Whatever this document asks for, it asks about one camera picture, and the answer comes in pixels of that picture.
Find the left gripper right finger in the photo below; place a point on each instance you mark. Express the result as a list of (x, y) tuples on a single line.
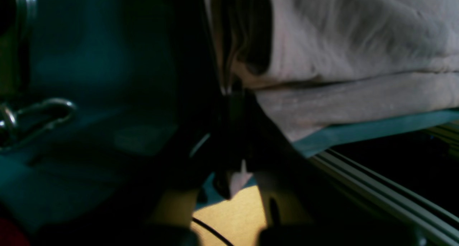
[(303, 206)]

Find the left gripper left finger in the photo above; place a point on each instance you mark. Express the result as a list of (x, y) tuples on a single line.
[(154, 158)]

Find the pink t-shirt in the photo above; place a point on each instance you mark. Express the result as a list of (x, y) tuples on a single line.
[(317, 63)]

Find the blue table cloth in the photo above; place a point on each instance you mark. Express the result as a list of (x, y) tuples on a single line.
[(101, 55)]

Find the silver carabiner keys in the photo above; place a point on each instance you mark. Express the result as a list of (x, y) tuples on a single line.
[(21, 125)]

